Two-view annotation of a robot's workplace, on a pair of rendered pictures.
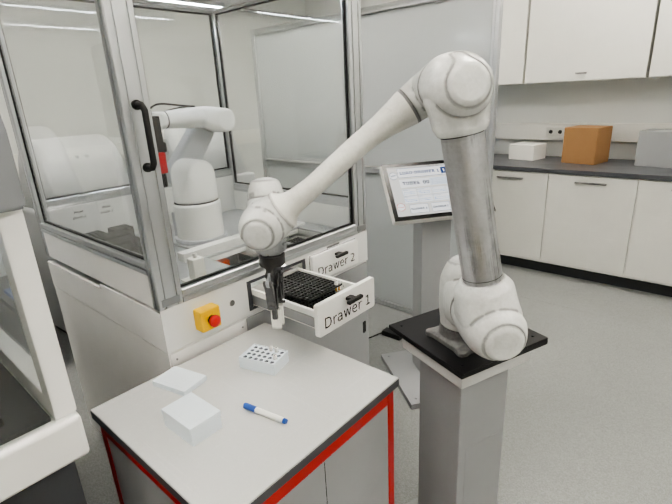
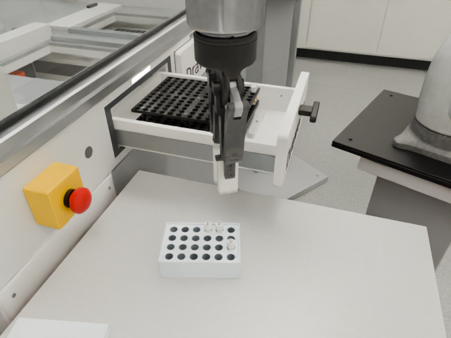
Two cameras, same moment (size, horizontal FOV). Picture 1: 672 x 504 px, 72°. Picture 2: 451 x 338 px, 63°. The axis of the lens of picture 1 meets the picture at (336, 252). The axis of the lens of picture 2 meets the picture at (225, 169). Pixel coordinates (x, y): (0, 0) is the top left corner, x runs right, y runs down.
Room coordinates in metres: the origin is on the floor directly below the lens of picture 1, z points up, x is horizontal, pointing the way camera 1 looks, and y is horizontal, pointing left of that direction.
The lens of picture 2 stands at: (0.85, 0.37, 1.24)
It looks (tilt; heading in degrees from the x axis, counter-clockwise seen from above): 36 degrees down; 336
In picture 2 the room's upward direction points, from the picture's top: straight up
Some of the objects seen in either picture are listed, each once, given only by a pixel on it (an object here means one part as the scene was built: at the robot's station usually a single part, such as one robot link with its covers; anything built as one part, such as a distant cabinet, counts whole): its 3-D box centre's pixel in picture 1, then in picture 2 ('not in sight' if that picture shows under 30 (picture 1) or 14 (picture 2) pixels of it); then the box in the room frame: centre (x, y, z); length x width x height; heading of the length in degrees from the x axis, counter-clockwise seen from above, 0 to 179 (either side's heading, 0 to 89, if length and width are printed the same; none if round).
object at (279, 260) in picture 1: (272, 267); (225, 66); (1.25, 0.18, 1.07); 0.08 x 0.07 x 0.09; 170
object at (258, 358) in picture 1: (264, 359); (201, 249); (1.23, 0.24, 0.78); 0.12 x 0.08 x 0.04; 65
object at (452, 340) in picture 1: (469, 327); (449, 128); (1.31, -0.41, 0.81); 0.22 x 0.18 x 0.06; 116
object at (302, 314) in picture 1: (301, 293); (195, 113); (1.52, 0.13, 0.86); 0.40 x 0.26 x 0.06; 48
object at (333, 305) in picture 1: (346, 305); (292, 123); (1.38, -0.03, 0.87); 0.29 x 0.02 x 0.11; 138
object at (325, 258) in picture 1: (335, 259); (198, 55); (1.83, 0.00, 0.87); 0.29 x 0.02 x 0.11; 138
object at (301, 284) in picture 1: (303, 292); (199, 111); (1.51, 0.12, 0.87); 0.22 x 0.18 x 0.06; 48
